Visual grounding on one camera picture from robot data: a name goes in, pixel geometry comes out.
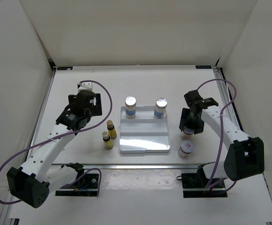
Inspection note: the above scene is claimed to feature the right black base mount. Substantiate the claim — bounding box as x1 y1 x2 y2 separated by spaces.
176 173 228 198

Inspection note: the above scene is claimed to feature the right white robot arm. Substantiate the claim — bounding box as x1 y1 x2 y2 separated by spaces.
179 90 265 188

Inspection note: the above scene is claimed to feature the lower yellow small bottle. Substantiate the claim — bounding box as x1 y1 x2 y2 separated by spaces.
102 131 113 149

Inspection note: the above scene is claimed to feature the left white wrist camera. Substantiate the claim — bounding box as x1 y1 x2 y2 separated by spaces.
77 82 93 92

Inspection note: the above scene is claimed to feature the white divided tray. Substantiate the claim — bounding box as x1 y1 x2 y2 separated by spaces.
119 106 170 155

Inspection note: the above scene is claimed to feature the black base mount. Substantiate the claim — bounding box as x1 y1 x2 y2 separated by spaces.
176 173 228 198
55 168 102 197

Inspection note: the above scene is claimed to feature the purple cable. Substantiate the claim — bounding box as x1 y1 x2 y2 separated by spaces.
0 80 113 205
196 79 238 192

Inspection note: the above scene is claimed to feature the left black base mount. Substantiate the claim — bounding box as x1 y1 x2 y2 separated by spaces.
55 168 102 197

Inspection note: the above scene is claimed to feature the yellow small bottle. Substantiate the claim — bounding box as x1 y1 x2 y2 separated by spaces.
102 131 113 149
107 120 117 139

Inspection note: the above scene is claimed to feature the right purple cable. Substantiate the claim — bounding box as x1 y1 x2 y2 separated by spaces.
196 79 238 192

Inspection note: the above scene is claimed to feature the blue label shaker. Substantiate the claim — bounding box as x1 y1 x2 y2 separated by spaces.
154 97 168 119
125 96 136 119

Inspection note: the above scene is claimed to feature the upper yellow small bottle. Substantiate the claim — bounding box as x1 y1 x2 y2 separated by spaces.
107 120 117 139

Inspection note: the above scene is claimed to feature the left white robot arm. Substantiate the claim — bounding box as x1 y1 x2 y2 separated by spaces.
7 90 102 208

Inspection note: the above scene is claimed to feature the aluminium front rail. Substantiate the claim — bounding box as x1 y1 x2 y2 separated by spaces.
11 163 246 181

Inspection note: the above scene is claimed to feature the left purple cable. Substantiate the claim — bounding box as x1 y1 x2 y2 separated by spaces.
0 80 113 205

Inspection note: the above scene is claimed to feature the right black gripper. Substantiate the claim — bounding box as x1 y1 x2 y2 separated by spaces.
179 107 205 134

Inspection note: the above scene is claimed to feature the red cap jar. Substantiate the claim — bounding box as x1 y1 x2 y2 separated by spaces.
178 140 194 158
181 127 195 140

